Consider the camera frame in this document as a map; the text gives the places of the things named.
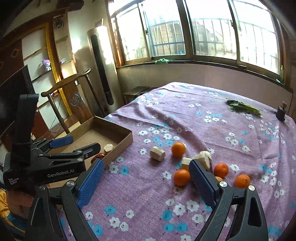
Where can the green cloth on sill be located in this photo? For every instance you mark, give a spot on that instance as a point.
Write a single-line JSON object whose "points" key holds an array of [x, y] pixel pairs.
{"points": [[162, 61]]}

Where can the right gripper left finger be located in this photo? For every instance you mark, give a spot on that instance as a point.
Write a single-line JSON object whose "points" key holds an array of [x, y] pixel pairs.
{"points": [[44, 222]]}

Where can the brown cardboard box tray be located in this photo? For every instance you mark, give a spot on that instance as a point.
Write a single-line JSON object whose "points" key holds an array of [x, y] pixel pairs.
{"points": [[98, 130]]}

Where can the black television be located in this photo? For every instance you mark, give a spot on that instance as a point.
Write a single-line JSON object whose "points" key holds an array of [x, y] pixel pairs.
{"points": [[19, 83]]}

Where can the green bottle on sill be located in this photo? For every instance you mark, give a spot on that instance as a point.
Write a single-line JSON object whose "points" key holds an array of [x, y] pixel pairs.
{"points": [[281, 74]]}

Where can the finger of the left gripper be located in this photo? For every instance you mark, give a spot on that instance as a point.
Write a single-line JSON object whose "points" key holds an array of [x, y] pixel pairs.
{"points": [[47, 145], [76, 155]]}

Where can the wooden chair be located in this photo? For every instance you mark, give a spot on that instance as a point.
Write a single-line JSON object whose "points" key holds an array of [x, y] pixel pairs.
{"points": [[73, 98]]}

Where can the purple plush toy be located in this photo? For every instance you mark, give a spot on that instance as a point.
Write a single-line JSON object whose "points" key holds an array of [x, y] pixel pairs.
{"points": [[47, 64]]}

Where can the wooden display shelf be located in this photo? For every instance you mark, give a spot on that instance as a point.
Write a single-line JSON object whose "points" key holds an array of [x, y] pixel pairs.
{"points": [[42, 44]]}

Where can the small dark side table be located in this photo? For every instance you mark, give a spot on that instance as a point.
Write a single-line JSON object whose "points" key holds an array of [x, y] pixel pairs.
{"points": [[132, 94]]}

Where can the purple floral tablecloth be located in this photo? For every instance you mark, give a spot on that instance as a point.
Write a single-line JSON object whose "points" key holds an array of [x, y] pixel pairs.
{"points": [[137, 198]]}

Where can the red jujube date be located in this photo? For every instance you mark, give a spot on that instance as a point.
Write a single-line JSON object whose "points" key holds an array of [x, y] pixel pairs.
{"points": [[98, 156]]}

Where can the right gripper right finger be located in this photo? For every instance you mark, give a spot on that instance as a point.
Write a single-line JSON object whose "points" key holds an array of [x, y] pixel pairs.
{"points": [[249, 221]]}

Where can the tall standing air conditioner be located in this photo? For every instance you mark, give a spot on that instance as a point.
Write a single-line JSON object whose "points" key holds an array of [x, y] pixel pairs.
{"points": [[104, 67]]}

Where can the beige sugarcane chunk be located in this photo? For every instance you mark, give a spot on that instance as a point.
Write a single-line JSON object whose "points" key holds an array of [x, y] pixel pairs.
{"points": [[205, 159], [157, 153], [185, 163], [108, 148]]}

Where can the beige sugarcane chunk in box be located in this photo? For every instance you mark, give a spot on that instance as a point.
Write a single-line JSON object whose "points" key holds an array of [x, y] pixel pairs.
{"points": [[108, 148]]}

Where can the green leafy vegetable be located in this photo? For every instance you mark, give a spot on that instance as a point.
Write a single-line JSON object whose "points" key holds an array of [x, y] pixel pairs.
{"points": [[238, 106]]}

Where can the small dark bottle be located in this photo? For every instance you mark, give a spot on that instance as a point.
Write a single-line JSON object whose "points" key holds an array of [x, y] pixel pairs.
{"points": [[280, 114]]}

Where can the window with metal bars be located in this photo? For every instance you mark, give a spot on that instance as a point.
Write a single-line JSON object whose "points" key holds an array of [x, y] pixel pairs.
{"points": [[243, 34]]}

